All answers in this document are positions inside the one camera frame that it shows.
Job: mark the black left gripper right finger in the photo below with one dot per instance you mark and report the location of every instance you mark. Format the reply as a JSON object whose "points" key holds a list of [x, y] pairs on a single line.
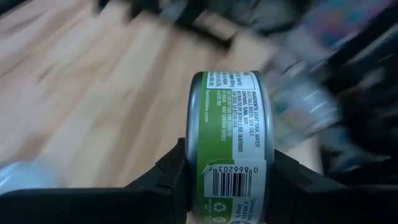
{"points": [[326, 205]]}

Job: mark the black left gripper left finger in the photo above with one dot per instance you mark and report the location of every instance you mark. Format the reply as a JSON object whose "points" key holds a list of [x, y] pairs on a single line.
{"points": [[93, 207]]}

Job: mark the silver-lid tuna can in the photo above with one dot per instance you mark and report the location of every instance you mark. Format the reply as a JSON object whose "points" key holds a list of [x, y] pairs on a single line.
{"points": [[230, 140], [25, 175]]}

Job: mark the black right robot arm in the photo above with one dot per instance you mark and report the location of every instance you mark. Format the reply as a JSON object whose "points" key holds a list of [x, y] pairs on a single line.
{"points": [[367, 109]]}

